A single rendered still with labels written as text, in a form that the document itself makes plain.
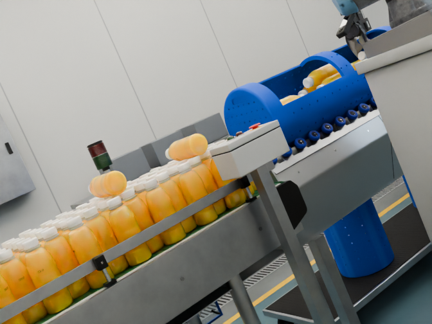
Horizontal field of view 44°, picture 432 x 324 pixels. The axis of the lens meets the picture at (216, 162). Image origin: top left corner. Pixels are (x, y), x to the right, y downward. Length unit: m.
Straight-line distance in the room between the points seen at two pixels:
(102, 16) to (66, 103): 0.96
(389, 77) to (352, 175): 0.45
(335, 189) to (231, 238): 0.57
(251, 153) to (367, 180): 0.77
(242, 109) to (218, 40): 4.06
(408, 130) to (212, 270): 0.78
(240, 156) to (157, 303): 0.45
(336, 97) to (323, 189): 0.35
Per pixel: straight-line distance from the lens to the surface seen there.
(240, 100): 1.92
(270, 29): 6.39
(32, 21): 5.28
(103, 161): 2.00
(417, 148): 1.83
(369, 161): 2.14
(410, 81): 1.76
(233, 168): 1.47
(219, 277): 1.54
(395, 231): 3.18
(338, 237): 2.68
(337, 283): 2.02
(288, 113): 1.86
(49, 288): 1.38
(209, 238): 1.52
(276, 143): 1.55
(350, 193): 2.08
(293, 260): 1.61
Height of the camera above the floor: 1.22
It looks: 6 degrees down
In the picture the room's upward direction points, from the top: 24 degrees counter-clockwise
